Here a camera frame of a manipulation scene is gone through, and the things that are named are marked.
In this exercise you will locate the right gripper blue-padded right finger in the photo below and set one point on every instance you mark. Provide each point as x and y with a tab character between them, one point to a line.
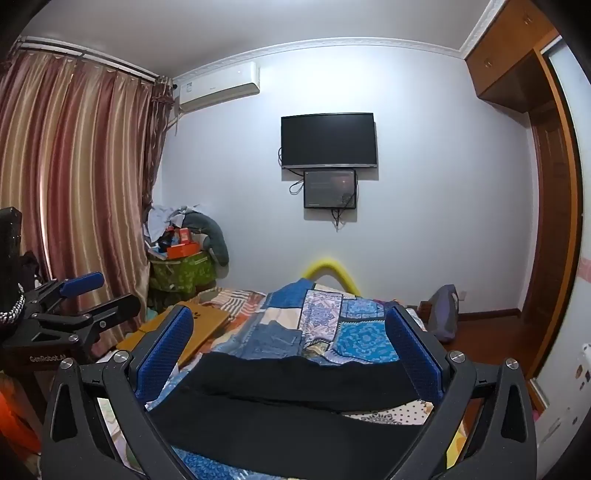
436	378

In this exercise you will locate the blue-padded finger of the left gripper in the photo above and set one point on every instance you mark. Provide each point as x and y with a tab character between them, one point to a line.
51	294
103	316

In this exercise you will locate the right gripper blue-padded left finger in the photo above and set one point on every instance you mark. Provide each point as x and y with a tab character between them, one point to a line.
131	380

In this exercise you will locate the black pants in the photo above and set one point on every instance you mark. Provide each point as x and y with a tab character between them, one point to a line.
289	417

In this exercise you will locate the bamboo lap desk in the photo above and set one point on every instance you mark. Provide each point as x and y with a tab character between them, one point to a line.
197	325

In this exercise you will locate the green fabric storage box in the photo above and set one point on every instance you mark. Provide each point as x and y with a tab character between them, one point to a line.
183	275

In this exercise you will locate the grey bag on floor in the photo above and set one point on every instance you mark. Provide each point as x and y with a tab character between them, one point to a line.
444	316

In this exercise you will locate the orange striped bedsheet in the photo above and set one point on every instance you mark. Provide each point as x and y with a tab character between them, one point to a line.
239	304

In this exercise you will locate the folded blue jeans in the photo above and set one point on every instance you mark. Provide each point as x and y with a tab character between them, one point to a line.
271	341

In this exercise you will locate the orange box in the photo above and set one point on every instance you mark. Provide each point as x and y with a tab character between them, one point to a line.
183	250

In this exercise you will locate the grey plush pillow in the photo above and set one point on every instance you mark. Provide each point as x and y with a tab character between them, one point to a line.
214	243

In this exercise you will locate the brown wooden door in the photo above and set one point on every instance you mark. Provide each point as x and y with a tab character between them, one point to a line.
558	231

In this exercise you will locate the blue patchwork quilt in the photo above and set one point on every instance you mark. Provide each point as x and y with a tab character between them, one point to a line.
338	328

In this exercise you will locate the yellow foam tube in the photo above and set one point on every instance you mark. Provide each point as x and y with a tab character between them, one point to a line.
329	266

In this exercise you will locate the striped pink curtain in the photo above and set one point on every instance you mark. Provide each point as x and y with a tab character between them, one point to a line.
81	143

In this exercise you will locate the wooden overhead cabinet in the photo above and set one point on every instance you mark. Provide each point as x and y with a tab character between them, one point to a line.
506	64

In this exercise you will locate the small wall monitor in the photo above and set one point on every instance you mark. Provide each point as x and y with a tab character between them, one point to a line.
333	189

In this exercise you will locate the white wall air conditioner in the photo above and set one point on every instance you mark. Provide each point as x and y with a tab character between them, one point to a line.
201	90

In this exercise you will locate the black wall television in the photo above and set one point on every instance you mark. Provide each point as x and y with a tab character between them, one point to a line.
328	140

